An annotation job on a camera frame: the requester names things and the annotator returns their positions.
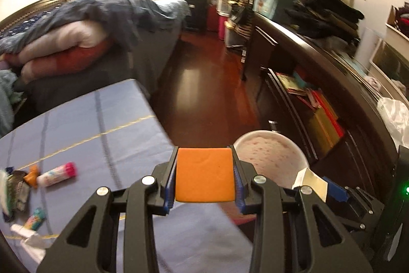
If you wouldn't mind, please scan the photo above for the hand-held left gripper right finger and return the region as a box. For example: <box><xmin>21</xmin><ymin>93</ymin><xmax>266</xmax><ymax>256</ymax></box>
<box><xmin>229</xmin><ymin>145</ymin><xmax>374</xmax><ymax>273</ymax></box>

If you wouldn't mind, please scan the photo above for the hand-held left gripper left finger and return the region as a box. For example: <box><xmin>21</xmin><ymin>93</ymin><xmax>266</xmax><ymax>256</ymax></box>
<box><xmin>36</xmin><ymin>146</ymin><xmax>179</xmax><ymax>273</ymax></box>

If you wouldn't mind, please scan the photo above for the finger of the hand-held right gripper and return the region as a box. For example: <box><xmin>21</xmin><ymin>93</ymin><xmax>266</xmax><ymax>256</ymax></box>
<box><xmin>321</xmin><ymin>176</ymin><xmax>385</xmax><ymax>233</ymax></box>

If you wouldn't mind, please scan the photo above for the white paper scrap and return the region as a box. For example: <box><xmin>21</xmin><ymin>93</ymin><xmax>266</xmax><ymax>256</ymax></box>
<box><xmin>292</xmin><ymin>167</ymin><xmax>328</xmax><ymax>202</ymax></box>

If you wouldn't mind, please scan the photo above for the orange square sponge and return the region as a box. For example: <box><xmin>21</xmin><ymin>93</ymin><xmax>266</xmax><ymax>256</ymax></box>
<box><xmin>175</xmin><ymin>148</ymin><xmax>236</xmax><ymax>204</ymax></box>

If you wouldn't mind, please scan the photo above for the white pink-speckled paper cup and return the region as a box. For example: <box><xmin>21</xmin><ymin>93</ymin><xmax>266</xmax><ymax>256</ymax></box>
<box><xmin>233</xmin><ymin>130</ymin><xmax>309</xmax><ymax>225</ymax></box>

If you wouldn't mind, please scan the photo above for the dark snack wrapper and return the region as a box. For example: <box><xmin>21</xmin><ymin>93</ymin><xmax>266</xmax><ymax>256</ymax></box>
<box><xmin>4</xmin><ymin>168</ymin><xmax>31</xmax><ymax>217</ymax></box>

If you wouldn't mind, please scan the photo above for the row of colourful books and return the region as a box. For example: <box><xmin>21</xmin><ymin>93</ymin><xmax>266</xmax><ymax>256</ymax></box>
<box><xmin>276</xmin><ymin>71</ymin><xmax>346</xmax><ymax>159</ymax></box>

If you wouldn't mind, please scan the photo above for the white plastic bag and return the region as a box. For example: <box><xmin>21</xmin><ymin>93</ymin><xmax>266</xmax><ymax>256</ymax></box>
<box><xmin>376</xmin><ymin>97</ymin><xmax>409</xmax><ymax>149</ymax></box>

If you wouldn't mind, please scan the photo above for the blue checked tablecloth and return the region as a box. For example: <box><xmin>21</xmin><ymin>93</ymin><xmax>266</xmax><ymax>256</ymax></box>
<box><xmin>0</xmin><ymin>79</ymin><xmax>256</xmax><ymax>273</ymax></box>

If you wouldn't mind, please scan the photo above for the white tube with pink cap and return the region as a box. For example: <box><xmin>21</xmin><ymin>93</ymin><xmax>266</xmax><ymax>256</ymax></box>
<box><xmin>36</xmin><ymin>162</ymin><xmax>78</xmax><ymax>188</ymax></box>

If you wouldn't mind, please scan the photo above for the grey bed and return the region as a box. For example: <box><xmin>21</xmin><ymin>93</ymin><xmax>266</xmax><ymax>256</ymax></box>
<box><xmin>19</xmin><ymin>0</ymin><xmax>190</xmax><ymax>115</ymax></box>

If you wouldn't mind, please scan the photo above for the white framed picture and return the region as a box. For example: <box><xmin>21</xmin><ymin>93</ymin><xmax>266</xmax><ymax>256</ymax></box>
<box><xmin>369</xmin><ymin>38</ymin><xmax>409</xmax><ymax>98</ymax></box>

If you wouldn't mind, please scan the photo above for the teal candy wrapper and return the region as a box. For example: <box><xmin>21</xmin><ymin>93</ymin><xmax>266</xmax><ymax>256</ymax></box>
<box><xmin>23</xmin><ymin>208</ymin><xmax>47</xmax><ymax>231</ymax></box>

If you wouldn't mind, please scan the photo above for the small orange packet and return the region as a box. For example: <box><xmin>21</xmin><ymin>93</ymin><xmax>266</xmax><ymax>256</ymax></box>
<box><xmin>24</xmin><ymin>165</ymin><xmax>40</xmax><ymax>189</ymax></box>

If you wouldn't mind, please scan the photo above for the white crumpled tissue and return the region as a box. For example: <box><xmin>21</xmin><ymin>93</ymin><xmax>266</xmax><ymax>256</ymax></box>
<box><xmin>9</xmin><ymin>223</ymin><xmax>60</xmax><ymax>265</ymax></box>

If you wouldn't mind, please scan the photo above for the dark wooden dresser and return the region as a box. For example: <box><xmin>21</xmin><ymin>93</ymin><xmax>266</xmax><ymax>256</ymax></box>
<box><xmin>242</xmin><ymin>12</ymin><xmax>409</xmax><ymax>198</ymax></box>

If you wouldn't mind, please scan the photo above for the red pillow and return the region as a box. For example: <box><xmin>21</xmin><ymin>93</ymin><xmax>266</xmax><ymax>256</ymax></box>
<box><xmin>22</xmin><ymin>39</ymin><xmax>113</xmax><ymax>82</ymax></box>

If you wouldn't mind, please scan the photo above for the pink bag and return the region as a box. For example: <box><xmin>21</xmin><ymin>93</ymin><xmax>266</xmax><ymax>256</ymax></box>
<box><xmin>208</xmin><ymin>4</ymin><xmax>228</xmax><ymax>41</ymax></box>

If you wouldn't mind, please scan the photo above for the stack of dark folded clothes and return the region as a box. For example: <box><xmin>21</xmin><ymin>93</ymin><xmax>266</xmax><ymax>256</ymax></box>
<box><xmin>284</xmin><ymin>0</ymin><xmax>365</xmax><ymax>41</ymax></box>

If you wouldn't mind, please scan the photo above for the black suitcase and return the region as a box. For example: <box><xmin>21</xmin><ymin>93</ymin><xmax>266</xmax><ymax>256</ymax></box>
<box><xmin>181</xmin><ymin>0</ymin><xmax>210</xmax><ymax>34</ymax></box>

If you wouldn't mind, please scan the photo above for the white folded comforter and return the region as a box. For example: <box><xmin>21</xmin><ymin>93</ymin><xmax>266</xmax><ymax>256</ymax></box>
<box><xmin>3</xmin><ymin>20</ymin><xmax>110</xmax><ymax>69</ymax></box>

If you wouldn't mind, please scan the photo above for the light blue cloth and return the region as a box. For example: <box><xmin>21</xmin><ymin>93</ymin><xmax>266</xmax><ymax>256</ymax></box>
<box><xmin>0</xmin><ymin>68</ymin><xmax>27</xmax><ymax>137</ymax></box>

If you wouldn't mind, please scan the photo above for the white plastic container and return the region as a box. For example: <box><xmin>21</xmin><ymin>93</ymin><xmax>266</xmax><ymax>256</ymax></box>
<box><xmin>217</xmin><ymin>0</ymin><xmax>234</xmax><ymax>17</ymax></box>

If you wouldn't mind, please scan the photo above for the blue-grey plaid blanket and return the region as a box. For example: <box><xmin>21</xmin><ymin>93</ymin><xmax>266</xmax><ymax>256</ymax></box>
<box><xmin>0</xmin><ymin>0</ymin><xmax>192</xmax><ymax>53</ymax></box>

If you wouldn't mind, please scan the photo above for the dark wooden headboard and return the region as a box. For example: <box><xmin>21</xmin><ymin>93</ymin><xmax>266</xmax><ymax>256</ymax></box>
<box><xmin>0</xmin><ymin>0</ymin><xmax>71</xmax><ymax>34</ymax></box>

